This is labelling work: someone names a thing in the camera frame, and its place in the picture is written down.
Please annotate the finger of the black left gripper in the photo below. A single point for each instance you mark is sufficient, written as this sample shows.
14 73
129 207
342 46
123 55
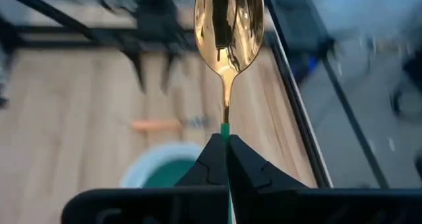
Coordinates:
141 69
169 69

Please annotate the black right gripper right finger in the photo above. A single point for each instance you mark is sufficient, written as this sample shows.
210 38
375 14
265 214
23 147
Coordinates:
254 171

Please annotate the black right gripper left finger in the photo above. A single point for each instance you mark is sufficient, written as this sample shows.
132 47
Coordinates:
211 168

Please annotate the teal bowl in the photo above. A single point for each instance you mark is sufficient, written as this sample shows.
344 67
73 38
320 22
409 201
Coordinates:
168 174

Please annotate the white round plate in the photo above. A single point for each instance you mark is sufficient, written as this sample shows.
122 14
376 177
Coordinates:
155 155

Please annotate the black chair base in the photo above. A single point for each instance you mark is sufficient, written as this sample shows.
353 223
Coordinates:
407 85

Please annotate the black diagonal frame strut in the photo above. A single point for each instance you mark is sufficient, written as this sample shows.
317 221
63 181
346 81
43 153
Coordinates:
352 118

